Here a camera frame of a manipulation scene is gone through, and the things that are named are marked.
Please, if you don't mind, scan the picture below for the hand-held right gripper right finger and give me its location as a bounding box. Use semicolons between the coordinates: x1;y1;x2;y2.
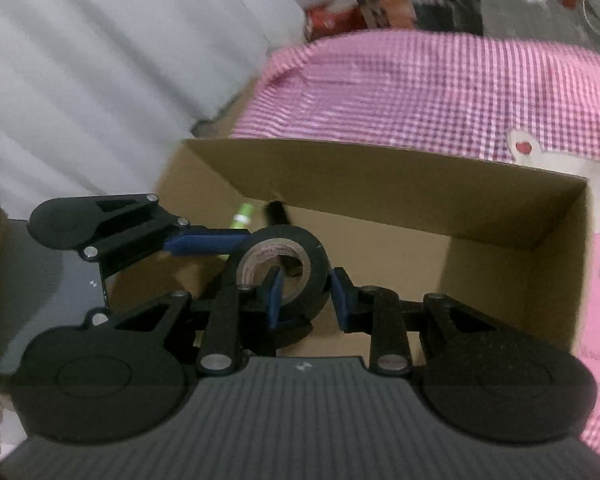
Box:
330;267;496;376

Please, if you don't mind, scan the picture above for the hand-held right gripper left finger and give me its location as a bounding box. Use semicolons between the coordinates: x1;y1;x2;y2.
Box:
85;267;311;376

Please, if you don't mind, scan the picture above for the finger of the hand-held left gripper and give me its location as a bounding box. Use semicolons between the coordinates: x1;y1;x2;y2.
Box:
80;194;253;281

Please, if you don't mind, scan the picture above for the black tape roll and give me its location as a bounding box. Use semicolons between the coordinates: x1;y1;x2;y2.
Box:
222;225;329;328

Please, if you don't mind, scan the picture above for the green patterned tube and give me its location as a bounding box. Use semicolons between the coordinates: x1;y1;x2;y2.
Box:
230;201;256;228

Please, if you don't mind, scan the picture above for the black cylinder roll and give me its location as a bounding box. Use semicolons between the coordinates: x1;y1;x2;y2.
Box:
265;200;288;226

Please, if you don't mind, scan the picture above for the brown cardboard box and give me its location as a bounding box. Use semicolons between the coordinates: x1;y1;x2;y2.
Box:
105;137;593;361

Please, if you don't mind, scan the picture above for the white curtain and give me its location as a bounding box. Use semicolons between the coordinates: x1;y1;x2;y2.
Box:
0;0;331;196

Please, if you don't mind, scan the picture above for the pink checkered tablecloth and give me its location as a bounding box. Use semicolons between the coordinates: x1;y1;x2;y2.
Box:
230;30;600;466

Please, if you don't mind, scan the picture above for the red packet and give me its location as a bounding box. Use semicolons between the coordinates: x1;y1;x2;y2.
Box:
305;2;368;41

